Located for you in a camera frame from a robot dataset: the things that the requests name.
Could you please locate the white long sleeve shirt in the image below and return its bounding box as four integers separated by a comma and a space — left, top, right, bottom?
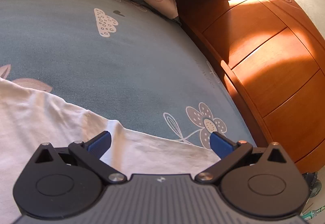
1, 79, 219, 223

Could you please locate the wooden headboard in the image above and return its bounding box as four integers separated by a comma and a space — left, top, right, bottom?
176, 0, 324, 173

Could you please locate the blue floral bed sheet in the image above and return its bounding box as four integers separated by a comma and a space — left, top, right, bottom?
1, 0, 253, 148

